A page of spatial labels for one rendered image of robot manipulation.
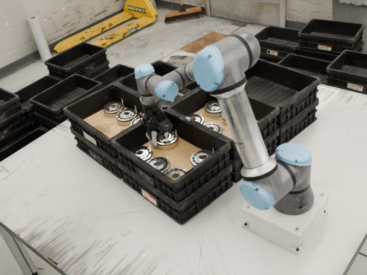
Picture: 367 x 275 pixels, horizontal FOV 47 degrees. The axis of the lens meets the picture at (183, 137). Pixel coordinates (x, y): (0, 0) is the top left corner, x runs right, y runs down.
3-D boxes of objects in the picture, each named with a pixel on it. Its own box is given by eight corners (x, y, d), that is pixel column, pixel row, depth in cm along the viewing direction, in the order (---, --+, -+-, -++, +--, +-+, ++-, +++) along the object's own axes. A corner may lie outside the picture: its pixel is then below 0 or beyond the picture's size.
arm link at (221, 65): (301, 192, 135) (244, 30, 119) (270, 219, 128) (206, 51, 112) (273, 187, 145) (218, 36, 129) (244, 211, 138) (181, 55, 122)
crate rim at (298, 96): (321, 83, 191) (322, 78, 190) (281, 112, 177) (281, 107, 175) (253, 60, 217) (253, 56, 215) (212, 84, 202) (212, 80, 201)
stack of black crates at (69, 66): (95, 88, 374) (82, 41, 348) (119, 96, 358) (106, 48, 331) (60, 110, 351) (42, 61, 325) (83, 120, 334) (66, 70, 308)
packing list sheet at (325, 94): (342, 89, 222) (342, 88, 222) (323, 111, 209) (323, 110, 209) (285, 76, 241) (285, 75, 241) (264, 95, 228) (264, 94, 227)
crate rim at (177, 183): (232, 147, 162) (232, 142, 160) (175, 189, 147) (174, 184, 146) (165, 112, 187) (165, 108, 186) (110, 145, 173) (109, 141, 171)
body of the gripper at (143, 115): (155, 117, 181) (151, 93, 174) (167, 125, 175) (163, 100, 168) (141, 125, 178) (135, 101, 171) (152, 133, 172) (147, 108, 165)
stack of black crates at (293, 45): (311, 70, 353) (313, 32, 333) (294, 87, 336) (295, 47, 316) (268, 61, 375) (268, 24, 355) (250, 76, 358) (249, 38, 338)
